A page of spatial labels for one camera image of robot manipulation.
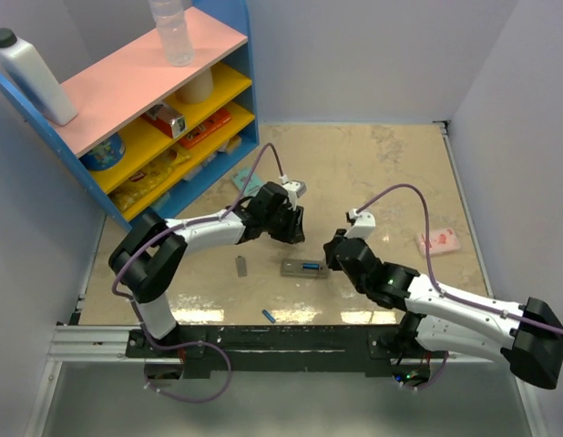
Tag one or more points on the teal card box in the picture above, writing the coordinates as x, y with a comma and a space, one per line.
251, 184

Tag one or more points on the yellow chips bag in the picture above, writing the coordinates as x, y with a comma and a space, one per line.
148, 177

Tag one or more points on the grey battery cover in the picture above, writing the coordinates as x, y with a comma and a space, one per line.
241, 266

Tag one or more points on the orange flat box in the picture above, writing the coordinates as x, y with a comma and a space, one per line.
206, 128

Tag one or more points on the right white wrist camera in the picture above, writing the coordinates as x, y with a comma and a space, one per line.
362, 224

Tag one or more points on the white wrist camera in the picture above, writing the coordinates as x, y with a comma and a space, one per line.
362, 224
294, 188

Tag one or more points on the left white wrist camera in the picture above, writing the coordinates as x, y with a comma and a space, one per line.
294, 188

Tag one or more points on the beige paper cup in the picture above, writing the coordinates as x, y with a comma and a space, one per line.
197, 89

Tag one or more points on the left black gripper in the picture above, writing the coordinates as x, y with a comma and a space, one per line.
293, 233

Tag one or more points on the clear plastic water bottle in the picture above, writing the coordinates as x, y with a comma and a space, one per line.
170, 21

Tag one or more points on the white bottle black cap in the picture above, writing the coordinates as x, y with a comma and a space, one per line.
23, 63

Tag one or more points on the pink snack packet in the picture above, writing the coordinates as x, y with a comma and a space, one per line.
441, 241

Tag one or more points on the white sponge on shelf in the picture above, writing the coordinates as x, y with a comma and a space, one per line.
230, 145

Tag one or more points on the blue round tin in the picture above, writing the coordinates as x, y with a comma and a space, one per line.
105, 155

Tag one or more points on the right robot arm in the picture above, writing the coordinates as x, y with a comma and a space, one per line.
527, 336

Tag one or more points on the red silver snack box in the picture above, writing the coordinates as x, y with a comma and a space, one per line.
166, 119

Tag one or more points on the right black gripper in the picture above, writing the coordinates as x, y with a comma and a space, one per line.
332, 260

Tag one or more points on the blue wooden shelf unit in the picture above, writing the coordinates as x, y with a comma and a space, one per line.
112, 94

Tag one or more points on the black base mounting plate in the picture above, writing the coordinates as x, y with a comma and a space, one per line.
366, 349

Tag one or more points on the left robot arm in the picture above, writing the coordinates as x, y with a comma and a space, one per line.
148, 257

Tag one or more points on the grey remote control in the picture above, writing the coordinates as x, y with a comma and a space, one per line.
293, 268

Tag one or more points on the blue battery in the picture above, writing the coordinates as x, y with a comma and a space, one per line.
311, 266
268, 316

